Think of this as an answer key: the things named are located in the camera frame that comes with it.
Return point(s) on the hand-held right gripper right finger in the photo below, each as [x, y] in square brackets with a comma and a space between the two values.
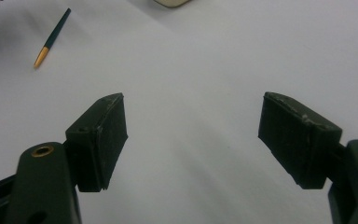
[295, 143]

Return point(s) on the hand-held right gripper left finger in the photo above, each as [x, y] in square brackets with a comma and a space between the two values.
[98, 146]

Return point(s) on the dark green pen gold tip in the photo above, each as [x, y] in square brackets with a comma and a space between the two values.
[53, 36]

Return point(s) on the beige pen holder cup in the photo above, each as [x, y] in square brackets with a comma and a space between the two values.
[172, 2]

